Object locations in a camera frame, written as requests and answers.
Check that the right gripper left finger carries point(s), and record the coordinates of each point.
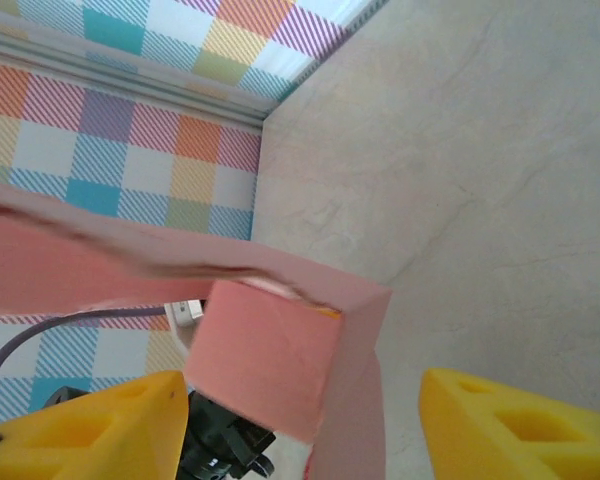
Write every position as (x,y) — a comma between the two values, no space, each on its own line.
(145,425)

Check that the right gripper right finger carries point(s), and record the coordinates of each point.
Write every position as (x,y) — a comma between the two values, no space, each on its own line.
(455,425)

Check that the pink paper box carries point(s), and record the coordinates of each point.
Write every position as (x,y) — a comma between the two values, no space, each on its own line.
(265,350)

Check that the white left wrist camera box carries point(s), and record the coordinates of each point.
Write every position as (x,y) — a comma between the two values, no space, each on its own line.
(182,325)

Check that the aluminium left corner post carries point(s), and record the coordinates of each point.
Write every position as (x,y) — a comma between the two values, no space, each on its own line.
(130,85)

